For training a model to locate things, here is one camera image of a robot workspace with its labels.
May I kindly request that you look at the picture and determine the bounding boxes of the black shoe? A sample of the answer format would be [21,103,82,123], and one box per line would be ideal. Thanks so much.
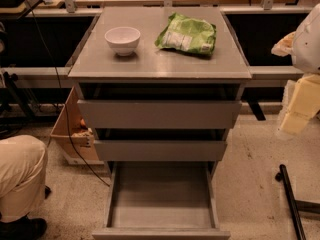
[0,216,47,240]

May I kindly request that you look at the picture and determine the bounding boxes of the grey bottom drawer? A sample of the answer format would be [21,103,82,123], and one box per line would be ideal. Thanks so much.
[91,161,232,240]

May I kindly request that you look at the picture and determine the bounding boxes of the person leg beige trousers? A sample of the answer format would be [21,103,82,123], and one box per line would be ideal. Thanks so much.
[0,135,48,223]

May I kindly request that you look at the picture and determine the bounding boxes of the grey drawer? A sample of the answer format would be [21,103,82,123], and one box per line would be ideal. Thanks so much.
[94,140,227,161]
[78,100,241,129]
[91,161,232,240]

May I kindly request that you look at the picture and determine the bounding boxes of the black cable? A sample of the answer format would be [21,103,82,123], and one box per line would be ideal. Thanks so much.
[14,0,111,188]

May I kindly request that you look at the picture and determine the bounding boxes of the grey drawer cabinet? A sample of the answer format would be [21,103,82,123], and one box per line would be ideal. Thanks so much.
[67,6,253,240]

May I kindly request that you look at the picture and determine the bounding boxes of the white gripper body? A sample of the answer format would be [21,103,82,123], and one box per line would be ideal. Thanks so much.
[291,4,320,74]

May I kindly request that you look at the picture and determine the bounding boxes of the green rice chip bag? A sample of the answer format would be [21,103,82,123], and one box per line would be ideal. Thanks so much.
[154,12,217,56]

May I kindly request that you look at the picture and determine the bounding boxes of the white ceramic bowl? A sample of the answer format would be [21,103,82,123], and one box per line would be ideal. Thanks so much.
[104,27,141,56]

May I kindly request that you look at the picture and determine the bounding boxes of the grey middle drawer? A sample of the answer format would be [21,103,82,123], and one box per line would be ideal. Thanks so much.
[94,140,227,161]

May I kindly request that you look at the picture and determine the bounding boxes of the black metal stand leg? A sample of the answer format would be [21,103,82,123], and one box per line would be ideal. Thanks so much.
[275,164,320,240]

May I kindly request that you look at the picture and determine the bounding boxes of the brown cardboard box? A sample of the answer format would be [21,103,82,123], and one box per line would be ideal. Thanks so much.
[50,88,101,165]

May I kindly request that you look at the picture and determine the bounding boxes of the grey top drawer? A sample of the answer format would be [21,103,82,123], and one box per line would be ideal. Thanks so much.
[78,100,241,129]

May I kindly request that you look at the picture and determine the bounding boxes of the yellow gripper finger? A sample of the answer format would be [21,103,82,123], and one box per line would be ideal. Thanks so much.
[271,31,295,57]
[278,74,320,136]

